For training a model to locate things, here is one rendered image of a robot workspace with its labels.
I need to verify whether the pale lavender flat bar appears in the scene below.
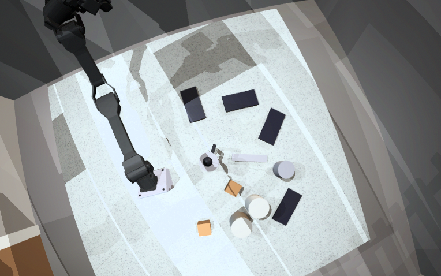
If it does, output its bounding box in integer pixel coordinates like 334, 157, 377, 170
232, 154, 267, 162

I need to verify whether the tan cardboard box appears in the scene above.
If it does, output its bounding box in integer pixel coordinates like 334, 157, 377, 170
224, 179, 242, 197
197, 219, 212, 237

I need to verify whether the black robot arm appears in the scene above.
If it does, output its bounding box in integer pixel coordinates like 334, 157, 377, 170
43, 0, 158, 192

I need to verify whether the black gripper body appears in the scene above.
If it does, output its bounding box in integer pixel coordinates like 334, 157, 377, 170
58, 0, 113, 12

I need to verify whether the grey cylinder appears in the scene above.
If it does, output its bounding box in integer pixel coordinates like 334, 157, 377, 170
272, 161, 295, 179

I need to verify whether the white cylinder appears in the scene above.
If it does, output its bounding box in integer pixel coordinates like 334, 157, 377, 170
229, 212, 252, 238
244, 194, 269, 218

